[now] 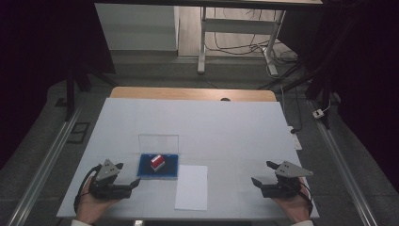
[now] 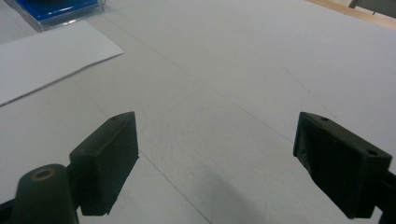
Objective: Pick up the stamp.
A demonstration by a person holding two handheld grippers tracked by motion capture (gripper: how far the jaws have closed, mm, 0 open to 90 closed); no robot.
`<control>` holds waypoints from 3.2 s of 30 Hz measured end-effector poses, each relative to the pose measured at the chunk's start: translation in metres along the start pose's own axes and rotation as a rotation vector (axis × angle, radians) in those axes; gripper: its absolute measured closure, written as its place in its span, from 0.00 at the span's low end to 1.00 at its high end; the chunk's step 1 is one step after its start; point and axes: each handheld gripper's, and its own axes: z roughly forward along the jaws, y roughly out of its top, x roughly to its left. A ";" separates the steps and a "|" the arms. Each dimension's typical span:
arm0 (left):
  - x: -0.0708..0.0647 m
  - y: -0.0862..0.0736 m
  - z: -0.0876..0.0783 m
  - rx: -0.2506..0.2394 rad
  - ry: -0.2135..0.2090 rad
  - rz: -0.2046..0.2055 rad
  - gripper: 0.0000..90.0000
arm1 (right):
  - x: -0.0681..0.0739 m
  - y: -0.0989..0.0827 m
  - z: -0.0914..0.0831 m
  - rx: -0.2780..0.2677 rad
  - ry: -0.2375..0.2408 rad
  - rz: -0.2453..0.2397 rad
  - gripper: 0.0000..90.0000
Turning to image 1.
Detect white paper sheet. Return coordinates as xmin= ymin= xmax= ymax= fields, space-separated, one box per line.
xmin=174 ymin=164 xmax=209 ymax=212

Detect black stand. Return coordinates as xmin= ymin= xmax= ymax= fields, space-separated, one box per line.
xmin=63 ymin=60 xmax=120 ymax=122
xmin=256 ymin=57 xmax=335 ymax=130

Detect metal floor rail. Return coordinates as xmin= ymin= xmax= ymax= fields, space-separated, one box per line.
xmin=5 ymin=105 xmax=83 ymax=226
xmin=308 ymin=99 xmax=379 ymax=226

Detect white cabinet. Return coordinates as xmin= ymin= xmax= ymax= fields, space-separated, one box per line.
xmin=94 ymin=3 xmax=180 ymax=52

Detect red and white stamp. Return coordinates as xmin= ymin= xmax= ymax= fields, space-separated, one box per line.
xmin=149 ymin=153 xmax=167 ymax=173

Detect black floor socket frame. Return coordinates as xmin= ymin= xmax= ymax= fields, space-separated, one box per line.
xmin=66 ymin=121 xmax=91 ymax=145

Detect person's left hand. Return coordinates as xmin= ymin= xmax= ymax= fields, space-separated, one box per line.
xmin=74 ymin=176 xmax=120 ymax=225

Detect white desk frame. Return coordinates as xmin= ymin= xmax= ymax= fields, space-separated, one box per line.
xmin=196 ymin=6 xmax=287 ymax=77

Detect person's right hand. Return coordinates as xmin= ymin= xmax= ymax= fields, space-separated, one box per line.
xmin=272 ymin=176 xmax=313 ymax=224

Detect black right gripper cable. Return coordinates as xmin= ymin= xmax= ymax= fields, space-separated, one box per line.
xmin=295 ymin=180 xmax=314 ymax=218

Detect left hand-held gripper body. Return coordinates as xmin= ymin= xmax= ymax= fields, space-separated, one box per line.
xmin=88 ymin=158 xmax=133 ymax=201

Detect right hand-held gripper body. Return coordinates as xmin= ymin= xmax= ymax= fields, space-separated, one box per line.
xmin=261 ymin=160 xmax=314 ymax=200

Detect black floor cables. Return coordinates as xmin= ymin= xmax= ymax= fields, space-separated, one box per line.
xmin=205 ymin=8 xmax=299 ymax=65

